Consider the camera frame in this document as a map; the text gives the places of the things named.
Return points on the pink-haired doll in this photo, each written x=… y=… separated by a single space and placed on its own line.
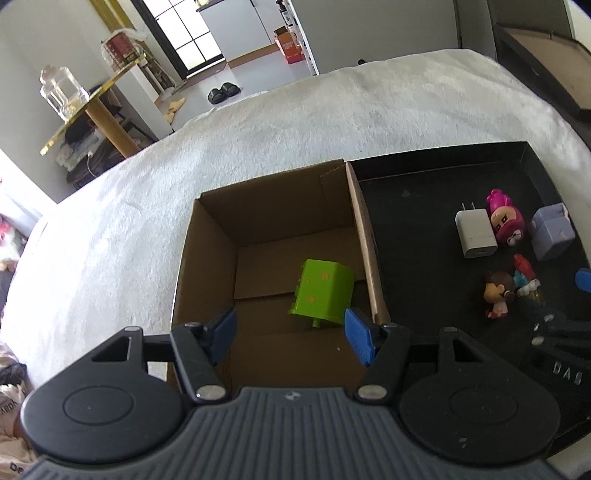
x=504 y=217

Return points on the tall white cabinet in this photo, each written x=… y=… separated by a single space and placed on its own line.
x=369 y=32

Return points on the lilac cube box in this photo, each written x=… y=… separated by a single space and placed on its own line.
x=551 y=233

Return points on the clutter under side table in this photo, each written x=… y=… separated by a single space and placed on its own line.
x=87 y=147

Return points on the dark spray bottle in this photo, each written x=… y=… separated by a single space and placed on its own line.
x=286 y=11

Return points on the brown cardboard box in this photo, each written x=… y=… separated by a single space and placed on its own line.
x=272 y=258

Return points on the clear glass jar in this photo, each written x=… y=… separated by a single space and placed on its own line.
x=62 y=94

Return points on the white wall charger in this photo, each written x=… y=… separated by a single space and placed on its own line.
x=475 y=233

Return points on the green toy block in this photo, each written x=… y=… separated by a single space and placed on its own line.
x=323 y=290

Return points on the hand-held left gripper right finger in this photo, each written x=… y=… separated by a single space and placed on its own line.
x=360 y=334

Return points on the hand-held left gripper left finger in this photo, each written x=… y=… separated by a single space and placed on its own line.
x=225 y=328

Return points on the black slipper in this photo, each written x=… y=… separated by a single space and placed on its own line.
x=230 y=89
x=215 y=95

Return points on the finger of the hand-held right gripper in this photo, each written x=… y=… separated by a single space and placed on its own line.
x=584 y=279
x=547 y=323

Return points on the brown-haired doll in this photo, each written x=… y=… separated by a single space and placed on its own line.
x=497 y=293

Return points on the red box in plastic bag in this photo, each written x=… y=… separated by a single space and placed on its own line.
x=121 y=47

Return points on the black-framed glass door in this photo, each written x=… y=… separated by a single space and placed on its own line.
x=184 y=32

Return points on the orange cardboard box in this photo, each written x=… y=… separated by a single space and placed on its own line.
x=288 y=44

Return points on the white narrow cabinet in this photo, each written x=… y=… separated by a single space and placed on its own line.
x=147 y=101

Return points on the pile of clothes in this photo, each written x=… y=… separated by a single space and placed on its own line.
x=9 y=286

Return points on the teal-haired figure toy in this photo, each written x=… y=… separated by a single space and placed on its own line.
x=525 y=277

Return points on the white low cabinet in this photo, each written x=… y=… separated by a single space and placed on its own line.
x=235 y=27

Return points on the black tray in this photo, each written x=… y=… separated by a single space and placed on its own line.
x=415 y=240

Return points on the gold round side table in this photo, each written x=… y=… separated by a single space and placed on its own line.
x=99 y=110

